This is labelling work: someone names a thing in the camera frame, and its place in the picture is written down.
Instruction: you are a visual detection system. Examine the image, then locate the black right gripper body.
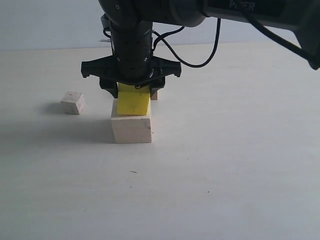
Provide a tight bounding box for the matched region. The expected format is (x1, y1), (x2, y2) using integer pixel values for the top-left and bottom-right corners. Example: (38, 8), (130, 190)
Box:
(81, 22), (182, 86)

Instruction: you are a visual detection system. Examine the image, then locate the medium wooden cube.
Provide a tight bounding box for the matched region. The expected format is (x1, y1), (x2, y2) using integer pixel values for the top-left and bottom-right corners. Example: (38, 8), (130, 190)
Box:
(150, 91), (159, 101)

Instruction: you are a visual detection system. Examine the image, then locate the yellow cube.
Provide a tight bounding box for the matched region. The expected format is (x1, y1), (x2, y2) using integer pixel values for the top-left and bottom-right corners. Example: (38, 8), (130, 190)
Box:
(117, 83), (151, 116)

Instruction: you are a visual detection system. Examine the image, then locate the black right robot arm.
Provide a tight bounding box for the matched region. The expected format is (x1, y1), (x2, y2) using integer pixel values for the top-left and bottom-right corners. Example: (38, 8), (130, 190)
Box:
(81, 0), (320, 98)

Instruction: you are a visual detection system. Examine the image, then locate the small pale wooden cube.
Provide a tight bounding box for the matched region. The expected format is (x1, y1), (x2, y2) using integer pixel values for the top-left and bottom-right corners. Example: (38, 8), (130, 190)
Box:
(60, 91), (86, 115)

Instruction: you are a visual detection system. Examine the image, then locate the large pale wooden cube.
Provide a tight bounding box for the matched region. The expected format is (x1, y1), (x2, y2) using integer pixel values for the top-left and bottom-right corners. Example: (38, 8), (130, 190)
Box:
(110, 99), (152, 144)

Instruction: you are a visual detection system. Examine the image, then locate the black cable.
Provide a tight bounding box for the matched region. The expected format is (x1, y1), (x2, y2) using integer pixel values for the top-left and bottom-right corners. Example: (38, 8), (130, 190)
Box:
(151, 17), (222, 68)

